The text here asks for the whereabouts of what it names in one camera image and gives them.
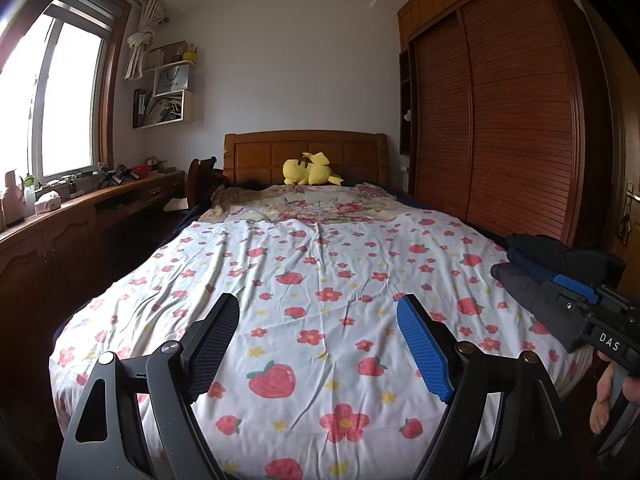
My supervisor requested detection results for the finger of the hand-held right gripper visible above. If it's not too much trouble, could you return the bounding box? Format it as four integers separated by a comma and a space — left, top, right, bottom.
541, 283, 585, 354
542, 273, 640, 312

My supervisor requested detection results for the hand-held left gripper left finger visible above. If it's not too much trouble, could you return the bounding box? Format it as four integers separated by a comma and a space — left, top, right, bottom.
56, 292, 242, 480

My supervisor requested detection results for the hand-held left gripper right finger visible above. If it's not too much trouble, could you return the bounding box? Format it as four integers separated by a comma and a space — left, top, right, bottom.
396, 293, 564, 480

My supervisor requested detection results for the person's right hand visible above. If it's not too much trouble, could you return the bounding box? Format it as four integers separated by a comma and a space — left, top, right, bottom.
589, 351, 640, 436

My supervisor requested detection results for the grey folded cloth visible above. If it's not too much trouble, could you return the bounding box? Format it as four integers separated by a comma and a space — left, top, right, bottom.
489, 263, 577, 357

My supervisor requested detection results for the navy folded cloth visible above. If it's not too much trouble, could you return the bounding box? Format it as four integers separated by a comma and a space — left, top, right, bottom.
506, 249, 557, 282

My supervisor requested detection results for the strawberry print bed sheet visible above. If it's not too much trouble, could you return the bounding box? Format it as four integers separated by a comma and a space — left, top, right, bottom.
50, 207, 597, 480

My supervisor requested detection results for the wooden door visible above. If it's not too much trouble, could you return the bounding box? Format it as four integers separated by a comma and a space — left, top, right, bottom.
609, 7, 640, 263

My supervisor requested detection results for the wooden chair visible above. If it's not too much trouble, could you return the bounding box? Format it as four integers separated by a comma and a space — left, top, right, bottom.
186, 156, 224, 209

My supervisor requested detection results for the floral quilt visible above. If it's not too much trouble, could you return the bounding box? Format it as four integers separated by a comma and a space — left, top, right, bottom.
210, 182, 407, 225

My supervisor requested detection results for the long wooden desk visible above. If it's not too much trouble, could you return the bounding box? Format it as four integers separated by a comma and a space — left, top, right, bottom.
0, 170, 187, 343

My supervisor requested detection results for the wooden slatted wardrobe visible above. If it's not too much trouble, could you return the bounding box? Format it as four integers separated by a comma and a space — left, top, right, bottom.
397, 0, 617, 249

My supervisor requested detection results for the black desk gadget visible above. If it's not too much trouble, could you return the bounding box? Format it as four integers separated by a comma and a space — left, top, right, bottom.
97, 164, 134, 189

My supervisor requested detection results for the wooden bed headboard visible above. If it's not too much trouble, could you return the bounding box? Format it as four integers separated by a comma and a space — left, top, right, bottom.
223, 130, 390, 187

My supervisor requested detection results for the yellow plush toy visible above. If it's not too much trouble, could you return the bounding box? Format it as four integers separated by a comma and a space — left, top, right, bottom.
282, 151, 344, 186

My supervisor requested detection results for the white tissue pack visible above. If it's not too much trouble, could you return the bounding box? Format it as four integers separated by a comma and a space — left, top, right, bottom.
33, 192, 62, 215

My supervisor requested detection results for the green bottle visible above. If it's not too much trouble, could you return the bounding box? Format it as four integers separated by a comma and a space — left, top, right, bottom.
21, 174, 37, 217

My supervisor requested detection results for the row of books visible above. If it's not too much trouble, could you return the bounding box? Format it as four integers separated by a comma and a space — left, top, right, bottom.
133, 90, 184, 126

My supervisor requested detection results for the pink bottle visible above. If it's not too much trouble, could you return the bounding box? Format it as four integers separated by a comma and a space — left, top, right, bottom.
2, 170, 26, 229

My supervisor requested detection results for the white paper bag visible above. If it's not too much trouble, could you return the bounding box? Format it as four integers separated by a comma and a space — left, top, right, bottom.
153, 63, 191, 97

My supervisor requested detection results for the tied beige curtain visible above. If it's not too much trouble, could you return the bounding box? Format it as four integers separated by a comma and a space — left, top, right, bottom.
124, 0, 167, 81

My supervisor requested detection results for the white wall shelf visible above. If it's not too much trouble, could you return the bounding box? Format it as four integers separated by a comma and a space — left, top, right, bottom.
132, 59, 199, 129

